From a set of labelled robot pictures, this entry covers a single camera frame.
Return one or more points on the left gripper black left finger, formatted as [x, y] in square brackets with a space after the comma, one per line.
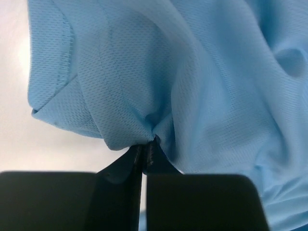
[74, 201]

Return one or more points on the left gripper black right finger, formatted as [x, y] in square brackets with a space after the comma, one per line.
[198, 202]

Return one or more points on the light blue mesh shorts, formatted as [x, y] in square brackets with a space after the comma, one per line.
[221, 84]

